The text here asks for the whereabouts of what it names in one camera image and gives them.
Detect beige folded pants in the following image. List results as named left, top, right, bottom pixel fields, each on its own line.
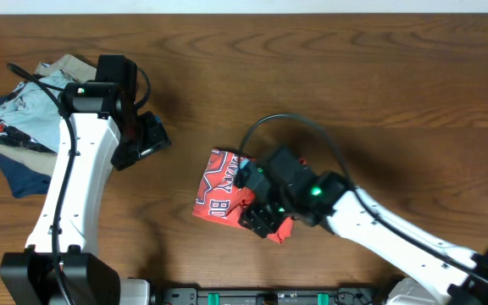
left=0, top=54, right=97, bottom=176

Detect black patterned folded garment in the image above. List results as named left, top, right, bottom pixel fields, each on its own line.
left=0, top=74, right=58, bottom=154

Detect light blue folded shirt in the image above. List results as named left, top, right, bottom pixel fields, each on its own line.
left=0, top=81, right=61, bottom=152

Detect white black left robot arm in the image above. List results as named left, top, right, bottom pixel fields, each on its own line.
left=0, top=55, right=171, bottom=305

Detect navy blue folded garment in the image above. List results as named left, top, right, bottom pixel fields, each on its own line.
left=0, top=96, right=51, bottom=198

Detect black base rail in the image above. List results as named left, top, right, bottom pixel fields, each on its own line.
left=150, top=287, right=376, bottom=305

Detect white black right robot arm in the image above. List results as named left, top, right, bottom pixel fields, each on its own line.
left=235, top=147, right=488, bottom=304

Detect red orange t-shirt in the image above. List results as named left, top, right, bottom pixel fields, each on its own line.
left=191, top=148, right=308, bottom=245

